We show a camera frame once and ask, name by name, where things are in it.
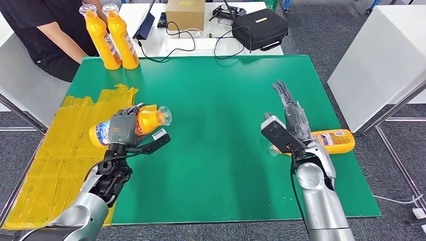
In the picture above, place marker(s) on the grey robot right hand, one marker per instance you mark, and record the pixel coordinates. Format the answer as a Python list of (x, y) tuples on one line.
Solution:
[(296, 119)]

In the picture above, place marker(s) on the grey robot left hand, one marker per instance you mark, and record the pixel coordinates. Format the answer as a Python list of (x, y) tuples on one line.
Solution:
[(121, 129)]

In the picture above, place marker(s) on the orange plastic detergent bottle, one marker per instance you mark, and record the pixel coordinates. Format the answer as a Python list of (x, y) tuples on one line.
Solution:
[(100, 43), (149, 119), (124, 43), (332, 141)]

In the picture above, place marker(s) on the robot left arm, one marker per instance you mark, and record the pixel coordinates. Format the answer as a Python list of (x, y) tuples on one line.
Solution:
[(86, 213)]

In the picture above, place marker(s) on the yellow plastic sheet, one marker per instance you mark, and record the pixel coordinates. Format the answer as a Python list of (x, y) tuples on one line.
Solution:
[(40, 173)]

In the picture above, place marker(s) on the black carry case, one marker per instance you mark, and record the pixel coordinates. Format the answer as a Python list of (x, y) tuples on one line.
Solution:
[(259, 29)]

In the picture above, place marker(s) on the white cabinet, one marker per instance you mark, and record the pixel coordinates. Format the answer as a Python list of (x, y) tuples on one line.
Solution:
[(376, 63)]

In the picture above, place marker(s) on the dark tablet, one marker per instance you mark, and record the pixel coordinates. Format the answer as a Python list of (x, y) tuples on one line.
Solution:
[(146, 26)]

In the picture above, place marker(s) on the white side table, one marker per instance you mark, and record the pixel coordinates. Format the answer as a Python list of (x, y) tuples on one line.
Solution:
[(20, 86)]

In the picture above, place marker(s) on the black phone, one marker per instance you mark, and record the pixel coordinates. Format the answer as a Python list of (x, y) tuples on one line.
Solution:
[(162, 20)]

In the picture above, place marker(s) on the green plastic crate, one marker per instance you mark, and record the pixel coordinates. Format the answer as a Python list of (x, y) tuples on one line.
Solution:
[(266, 3)]

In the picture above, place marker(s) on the black remote controller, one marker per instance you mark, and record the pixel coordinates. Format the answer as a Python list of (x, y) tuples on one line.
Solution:
[(228, 12)]

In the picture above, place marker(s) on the cardboard box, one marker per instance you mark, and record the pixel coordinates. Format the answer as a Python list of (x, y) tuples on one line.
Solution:
[(184, 16)]

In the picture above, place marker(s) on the person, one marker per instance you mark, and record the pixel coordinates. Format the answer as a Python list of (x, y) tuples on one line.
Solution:
[(26, 30)]

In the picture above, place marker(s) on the white power adapter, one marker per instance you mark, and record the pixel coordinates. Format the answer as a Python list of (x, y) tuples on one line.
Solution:
[(417, 213)]

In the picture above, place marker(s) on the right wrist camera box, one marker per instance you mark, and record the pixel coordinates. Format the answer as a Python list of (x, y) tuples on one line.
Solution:
[(276, 133)]

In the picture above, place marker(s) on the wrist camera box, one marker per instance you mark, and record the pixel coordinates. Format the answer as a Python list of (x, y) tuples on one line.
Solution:
[(276, 133), (156, 143)]

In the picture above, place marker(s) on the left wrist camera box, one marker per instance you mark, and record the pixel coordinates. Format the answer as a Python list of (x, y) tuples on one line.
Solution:
[(156, 143)]

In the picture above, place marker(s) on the silver metal table frame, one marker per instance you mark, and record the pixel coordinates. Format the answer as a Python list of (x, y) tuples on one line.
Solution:
[(20, 116), (392, 109)]

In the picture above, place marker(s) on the blue metal frame leg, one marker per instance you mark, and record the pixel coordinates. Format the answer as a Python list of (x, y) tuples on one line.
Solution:
[(286, 5), (373, 6)]

